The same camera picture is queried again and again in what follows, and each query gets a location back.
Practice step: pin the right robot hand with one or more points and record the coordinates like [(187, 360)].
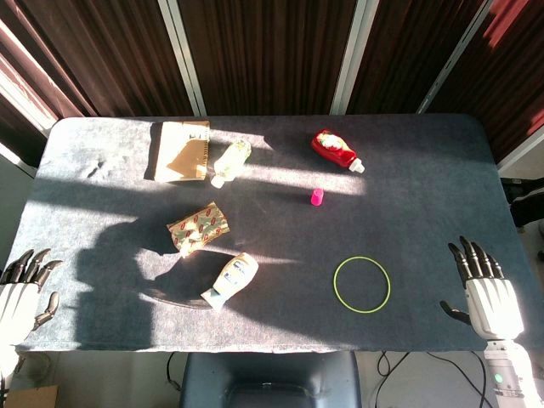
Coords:
[(493, 297)]

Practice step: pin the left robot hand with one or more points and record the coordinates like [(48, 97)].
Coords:
[(17, 297)]

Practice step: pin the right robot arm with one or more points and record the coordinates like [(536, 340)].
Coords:
[(512, 374)]

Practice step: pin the cardboard box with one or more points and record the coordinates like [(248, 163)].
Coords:
[(30, 397)]

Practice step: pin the red printed snack packet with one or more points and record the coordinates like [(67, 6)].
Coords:
[(200, 227)]

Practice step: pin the pink plastic cup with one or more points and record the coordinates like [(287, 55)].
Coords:
[(317, 198)]

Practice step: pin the red ketchup bottle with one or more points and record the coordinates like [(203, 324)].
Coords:
[(336, 149)]

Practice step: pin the cream mayonnaise bottle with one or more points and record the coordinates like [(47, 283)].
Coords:
[(234, 276)]

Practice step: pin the dark table cloth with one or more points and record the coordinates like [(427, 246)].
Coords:
[(272, 238)]

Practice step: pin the dark blue chair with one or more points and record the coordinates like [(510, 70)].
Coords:
[(272, 378)]

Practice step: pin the clear plastic bottle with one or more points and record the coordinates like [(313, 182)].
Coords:
[(231, 161)]

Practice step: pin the white partition frame post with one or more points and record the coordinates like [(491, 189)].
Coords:
[(183, 55), (450, 59), (348, 55)]

